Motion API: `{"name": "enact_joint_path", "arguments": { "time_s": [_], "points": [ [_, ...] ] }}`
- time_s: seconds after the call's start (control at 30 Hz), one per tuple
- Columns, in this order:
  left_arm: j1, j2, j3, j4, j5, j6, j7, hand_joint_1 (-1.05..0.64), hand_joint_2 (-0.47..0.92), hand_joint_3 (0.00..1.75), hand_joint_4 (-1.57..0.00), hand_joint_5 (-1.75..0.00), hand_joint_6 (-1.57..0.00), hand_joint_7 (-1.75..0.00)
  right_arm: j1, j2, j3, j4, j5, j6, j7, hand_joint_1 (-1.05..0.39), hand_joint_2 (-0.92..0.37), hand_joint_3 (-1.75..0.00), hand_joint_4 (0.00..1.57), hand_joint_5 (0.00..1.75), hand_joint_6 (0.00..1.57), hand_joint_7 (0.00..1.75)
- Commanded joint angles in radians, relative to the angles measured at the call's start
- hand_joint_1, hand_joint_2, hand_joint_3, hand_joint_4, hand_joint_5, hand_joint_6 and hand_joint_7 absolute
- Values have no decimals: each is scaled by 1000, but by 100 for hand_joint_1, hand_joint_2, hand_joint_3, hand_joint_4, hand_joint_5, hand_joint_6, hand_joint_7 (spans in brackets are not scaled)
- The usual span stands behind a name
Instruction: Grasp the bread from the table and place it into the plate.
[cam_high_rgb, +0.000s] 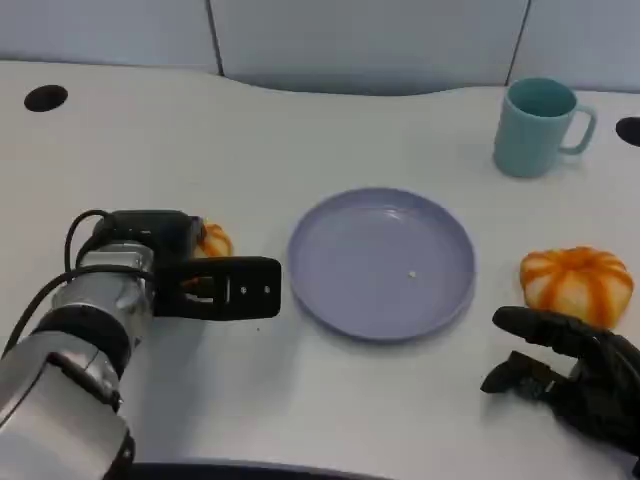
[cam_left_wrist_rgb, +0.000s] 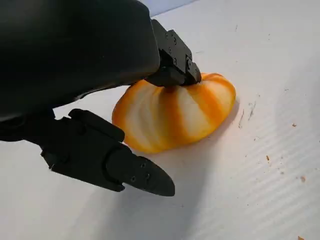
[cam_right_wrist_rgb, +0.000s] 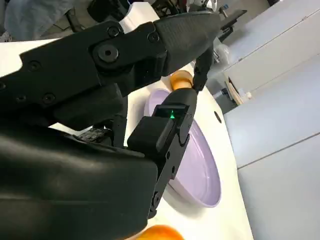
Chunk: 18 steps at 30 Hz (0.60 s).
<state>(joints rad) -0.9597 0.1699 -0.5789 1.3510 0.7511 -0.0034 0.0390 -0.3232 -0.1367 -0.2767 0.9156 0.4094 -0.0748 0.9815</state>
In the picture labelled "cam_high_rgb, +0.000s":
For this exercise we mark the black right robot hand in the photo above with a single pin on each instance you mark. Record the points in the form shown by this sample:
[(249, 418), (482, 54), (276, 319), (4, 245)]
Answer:
[(605, 392)]

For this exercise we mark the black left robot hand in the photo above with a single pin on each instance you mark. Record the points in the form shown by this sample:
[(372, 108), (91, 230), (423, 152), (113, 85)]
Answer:
[(145, 227)]

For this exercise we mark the orange and white bread roll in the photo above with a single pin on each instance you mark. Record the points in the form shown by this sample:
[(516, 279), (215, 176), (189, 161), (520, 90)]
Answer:
[(575, 280), (217, 242)]

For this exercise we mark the grey partition panel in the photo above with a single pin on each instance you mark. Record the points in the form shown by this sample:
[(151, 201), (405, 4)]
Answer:
[(365, 40), (100, 30), (585, 40)]

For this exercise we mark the lilac plate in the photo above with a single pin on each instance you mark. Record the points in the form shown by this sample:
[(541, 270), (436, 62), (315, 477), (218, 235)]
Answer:
[(370, 265)]

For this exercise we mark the pale green mug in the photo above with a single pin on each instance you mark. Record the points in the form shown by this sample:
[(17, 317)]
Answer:
[(527, 145)]

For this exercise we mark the dark robot torso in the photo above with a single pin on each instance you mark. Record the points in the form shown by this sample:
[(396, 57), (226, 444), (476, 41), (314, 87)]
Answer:
[(250, 473)]

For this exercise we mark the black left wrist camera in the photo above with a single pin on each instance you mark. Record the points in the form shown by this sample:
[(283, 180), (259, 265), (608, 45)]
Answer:
[(250, 290)]

